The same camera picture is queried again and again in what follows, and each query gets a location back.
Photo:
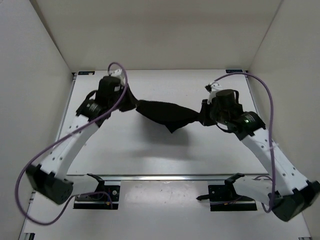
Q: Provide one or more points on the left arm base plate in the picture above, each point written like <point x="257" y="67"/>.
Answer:
<point x="105" y="197"/>

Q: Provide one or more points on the right table corner label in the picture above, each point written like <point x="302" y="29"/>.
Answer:
<point x="229" y="71"/>

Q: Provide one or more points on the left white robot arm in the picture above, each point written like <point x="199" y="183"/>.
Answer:
<point x="49" y="177"/>

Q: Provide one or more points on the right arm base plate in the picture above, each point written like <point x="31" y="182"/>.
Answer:
<point x="223" y="197"/>

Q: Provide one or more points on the table corner label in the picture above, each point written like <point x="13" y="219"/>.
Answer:
<point x="229" y="71"/>
<point x="85" y="73"/>

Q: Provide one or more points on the black skirt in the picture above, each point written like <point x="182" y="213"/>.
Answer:
<point x="171" y="115"/>

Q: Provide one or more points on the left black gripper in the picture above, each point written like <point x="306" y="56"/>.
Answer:
<point x="132" y="102"/>

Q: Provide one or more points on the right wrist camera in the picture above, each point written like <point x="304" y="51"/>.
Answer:
<point x="213" y="88"/>

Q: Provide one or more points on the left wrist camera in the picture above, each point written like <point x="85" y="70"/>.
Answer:
<point x="118" y="73"/>

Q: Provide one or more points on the left table corner label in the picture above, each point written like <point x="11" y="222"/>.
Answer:
<point x="85" y="73"/>

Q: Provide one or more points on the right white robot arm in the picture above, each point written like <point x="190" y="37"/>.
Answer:
<point x="289" y="192"/>

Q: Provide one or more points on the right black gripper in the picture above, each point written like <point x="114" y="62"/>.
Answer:
<point x="205" y="107"/>

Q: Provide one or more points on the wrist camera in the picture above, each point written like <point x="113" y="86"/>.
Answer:
<point x="213" y="88"/>
<point x="118" y="73"/>

